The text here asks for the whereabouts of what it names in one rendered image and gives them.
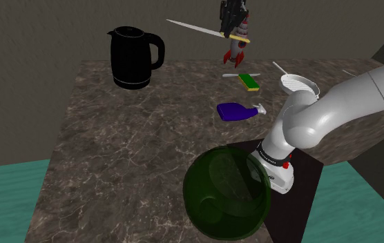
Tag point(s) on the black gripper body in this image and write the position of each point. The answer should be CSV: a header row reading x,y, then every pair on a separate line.
x,y
231,11

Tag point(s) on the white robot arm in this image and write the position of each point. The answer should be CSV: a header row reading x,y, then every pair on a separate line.
x,y
316,114

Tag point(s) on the red and white toy rocket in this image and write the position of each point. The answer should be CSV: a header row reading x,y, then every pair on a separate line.
x,y
235,50

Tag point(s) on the white flat utensil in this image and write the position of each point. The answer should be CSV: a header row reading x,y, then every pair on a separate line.
x,y
229,75

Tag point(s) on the green and yellow sponge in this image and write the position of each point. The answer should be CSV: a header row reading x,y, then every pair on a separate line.
x,y
248,81

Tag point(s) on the white grill pan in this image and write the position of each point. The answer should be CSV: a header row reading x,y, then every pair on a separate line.
x,y
296,84

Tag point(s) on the blue spray bottle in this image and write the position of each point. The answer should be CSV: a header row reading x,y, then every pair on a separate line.
x,y
234,111

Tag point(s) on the black electric kettle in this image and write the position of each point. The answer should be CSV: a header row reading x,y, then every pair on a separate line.
x,y
129,60

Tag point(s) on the thin white stick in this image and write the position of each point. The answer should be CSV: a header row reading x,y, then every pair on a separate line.
x,y
348,72

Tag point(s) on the green glass round bowl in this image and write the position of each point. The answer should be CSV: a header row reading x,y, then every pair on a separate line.
x,y
222,202

